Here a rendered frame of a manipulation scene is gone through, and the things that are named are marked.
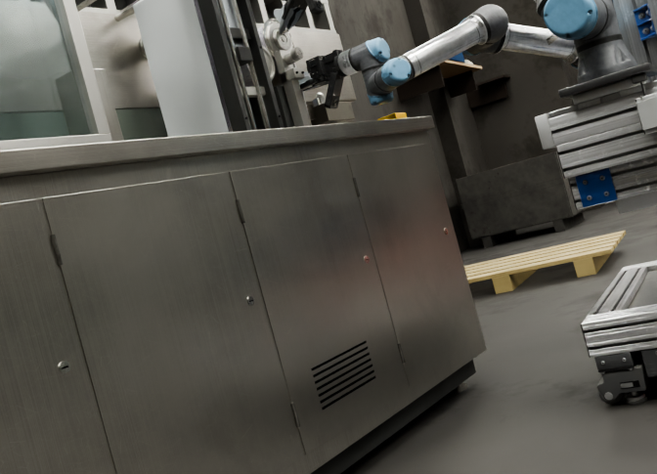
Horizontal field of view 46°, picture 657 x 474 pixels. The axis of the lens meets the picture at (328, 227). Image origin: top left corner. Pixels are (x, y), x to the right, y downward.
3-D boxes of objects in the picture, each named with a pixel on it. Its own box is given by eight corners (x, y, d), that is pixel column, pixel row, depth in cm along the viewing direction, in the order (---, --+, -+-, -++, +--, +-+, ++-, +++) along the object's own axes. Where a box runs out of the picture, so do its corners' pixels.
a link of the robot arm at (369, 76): (378, 100, 228) (369, 64, 228) (367, 108, 239) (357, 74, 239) (403, 95, 230) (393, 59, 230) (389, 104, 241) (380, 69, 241)
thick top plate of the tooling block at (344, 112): (328, 120, 253) (324, 103, 253) (241, 152, 276) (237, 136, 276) (355, 118, 266) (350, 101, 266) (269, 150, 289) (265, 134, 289)
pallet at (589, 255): (635, 246, 491) (631, 229, 491) (614, 272, 414) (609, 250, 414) (449, 285, 554) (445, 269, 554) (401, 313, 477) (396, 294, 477)
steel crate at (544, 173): (496, 239, 870) (478, 174, 870) (596, 216, 816) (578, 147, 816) (471, 251, 790) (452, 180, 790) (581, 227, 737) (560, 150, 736)
